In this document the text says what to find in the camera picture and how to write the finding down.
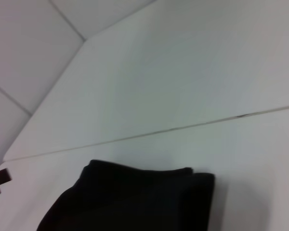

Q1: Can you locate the black shirt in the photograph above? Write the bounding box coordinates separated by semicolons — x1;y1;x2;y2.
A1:
36;159;216;231

